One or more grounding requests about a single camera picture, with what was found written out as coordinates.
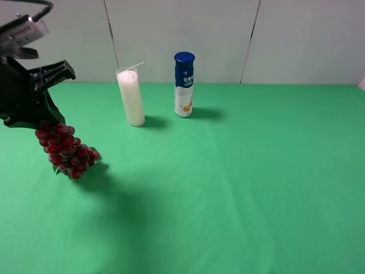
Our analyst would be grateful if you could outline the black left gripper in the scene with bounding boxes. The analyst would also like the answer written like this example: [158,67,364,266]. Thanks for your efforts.
[1,57,76,129]

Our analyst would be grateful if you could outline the red artificial grape bunch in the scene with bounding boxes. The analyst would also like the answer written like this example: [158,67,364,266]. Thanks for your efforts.
[35,121,101,180]

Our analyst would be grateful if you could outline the tall white candle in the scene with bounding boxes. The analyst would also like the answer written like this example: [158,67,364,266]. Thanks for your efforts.
[116,62,145,127]

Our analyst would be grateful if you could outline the blue and white bottle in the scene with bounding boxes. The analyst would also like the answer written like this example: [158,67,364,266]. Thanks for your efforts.
[174,51,195,118]

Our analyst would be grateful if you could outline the green tablecloth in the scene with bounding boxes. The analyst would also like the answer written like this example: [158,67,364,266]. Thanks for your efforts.
[1,83,364,273]

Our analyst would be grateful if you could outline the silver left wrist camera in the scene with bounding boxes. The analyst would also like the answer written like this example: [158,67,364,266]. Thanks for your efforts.
[1,14,49,49]

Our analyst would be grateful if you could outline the black left camera cable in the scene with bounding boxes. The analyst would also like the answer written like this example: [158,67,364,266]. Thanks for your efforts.
[0,0,55,21]

